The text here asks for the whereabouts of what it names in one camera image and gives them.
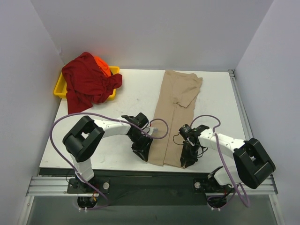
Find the beige t shirt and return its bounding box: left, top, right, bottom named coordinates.
left=148, top=70, right=203, bottom=167

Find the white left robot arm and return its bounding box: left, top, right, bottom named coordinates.
left=63, top=113, right=153, bottom=193

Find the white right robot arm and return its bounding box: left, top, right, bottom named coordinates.
left=179, top=124, right=276, bottom=191

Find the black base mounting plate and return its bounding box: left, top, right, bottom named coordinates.
left=66, top=170, right=232, bottom=207

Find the dark red t shirt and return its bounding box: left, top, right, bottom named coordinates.
left=61, top=52, right=122, bottom=114

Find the orange t shirt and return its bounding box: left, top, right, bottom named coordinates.
left=94, top=56, right=111, bottom=77

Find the yellow plastic bin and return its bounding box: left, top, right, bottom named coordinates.
left=53, top=66, right=120, bottom=99

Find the aluminium frame rail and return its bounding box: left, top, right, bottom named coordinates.
left=26, top=176, right=278, bottom=196

